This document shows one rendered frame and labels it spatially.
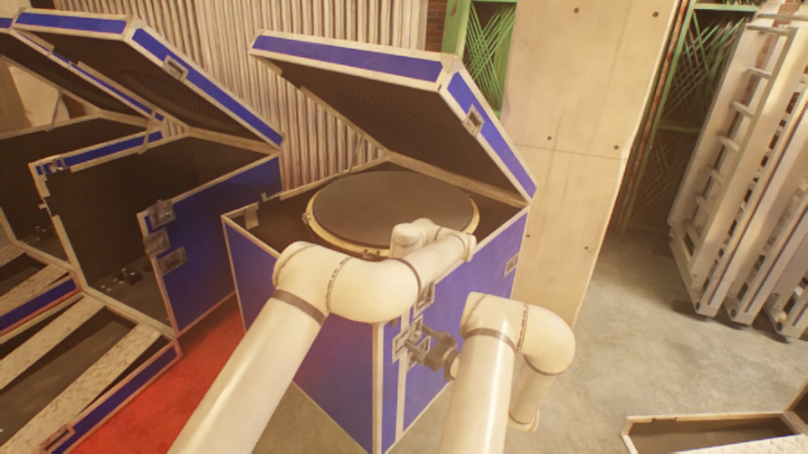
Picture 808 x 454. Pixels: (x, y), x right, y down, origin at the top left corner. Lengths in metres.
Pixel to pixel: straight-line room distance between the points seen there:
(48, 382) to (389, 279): 2.42
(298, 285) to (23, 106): 4.37
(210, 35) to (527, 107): 3.05
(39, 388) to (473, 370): 2.48
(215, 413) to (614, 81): 2.01
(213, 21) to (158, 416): 3.19
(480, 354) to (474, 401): 0.10
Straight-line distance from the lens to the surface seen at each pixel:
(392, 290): 0.77
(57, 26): 2.52
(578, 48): 2.15
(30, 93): 4.98
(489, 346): 0.92
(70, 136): 4.15
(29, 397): 2.94
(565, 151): 2.25
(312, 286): 0.79
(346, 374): 1.70
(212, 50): 4.29
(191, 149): 3.43
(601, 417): 2.55
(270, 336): 0.78
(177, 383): 2.65
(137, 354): 2.69
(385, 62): 1.33
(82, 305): 3.17
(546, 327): 0.99
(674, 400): 2.83
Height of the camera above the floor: 1.90
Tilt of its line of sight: 27 degrees down
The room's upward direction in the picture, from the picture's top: 2 degrees clockwise
